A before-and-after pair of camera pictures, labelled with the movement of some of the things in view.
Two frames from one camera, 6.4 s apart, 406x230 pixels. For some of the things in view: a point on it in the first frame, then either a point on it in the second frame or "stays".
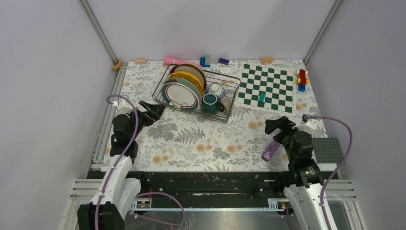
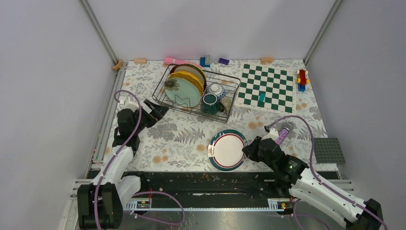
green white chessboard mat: x=267 y=88 stays
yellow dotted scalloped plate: x=190 y=77 stays
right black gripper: x=271 y=125 -> x=249 y=151
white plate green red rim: x=181 y=95 -> x=225 y=150
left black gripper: x=150 y=116 stays
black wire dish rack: x=202 y=92 stays
